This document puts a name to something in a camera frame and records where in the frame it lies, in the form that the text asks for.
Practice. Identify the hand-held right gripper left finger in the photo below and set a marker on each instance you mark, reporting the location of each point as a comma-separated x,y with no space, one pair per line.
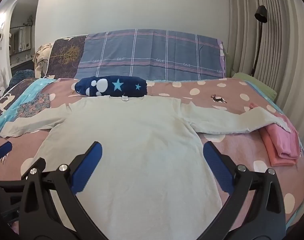
88,165

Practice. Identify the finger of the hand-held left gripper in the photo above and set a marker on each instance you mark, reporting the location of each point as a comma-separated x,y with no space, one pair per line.
1,151

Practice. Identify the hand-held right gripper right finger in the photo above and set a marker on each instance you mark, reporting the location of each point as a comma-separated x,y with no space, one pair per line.
217,165

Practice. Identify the white long-sleeve shirt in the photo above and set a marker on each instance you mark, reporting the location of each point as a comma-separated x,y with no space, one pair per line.
142,142

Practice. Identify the folded pink clothes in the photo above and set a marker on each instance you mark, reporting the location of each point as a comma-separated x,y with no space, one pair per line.
272,155

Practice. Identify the beige clothes pile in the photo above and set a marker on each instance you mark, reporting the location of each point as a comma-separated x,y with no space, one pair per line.
41,57

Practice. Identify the white cat figurine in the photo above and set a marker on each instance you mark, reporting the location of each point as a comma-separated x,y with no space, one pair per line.
0,82

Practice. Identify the pink folded garment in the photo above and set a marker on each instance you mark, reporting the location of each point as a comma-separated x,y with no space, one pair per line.
284,142

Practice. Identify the cyan patchwork blanket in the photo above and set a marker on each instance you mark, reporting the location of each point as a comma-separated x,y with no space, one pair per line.
34,87

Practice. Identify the pink dotted blanket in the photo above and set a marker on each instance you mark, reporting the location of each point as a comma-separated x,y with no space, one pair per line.
204,92

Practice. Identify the teal knit blanket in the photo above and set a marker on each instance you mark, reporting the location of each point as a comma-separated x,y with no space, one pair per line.
19,76

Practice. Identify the navy star print blanket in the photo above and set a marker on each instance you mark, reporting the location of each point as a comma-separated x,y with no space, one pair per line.
109,85

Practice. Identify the green cloth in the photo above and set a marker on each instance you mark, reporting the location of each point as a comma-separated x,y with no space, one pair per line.
252,81

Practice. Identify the dark tree-patterned pillow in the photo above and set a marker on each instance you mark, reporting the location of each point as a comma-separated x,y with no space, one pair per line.
67,55

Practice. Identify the blue plaid pillow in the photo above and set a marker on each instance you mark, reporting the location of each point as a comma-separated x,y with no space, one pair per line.
142,50

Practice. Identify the beige pleated curtain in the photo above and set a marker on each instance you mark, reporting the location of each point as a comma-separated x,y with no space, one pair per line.
287,55

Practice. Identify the black floor lamp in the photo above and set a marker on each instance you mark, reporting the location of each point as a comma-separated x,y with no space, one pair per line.
261,13

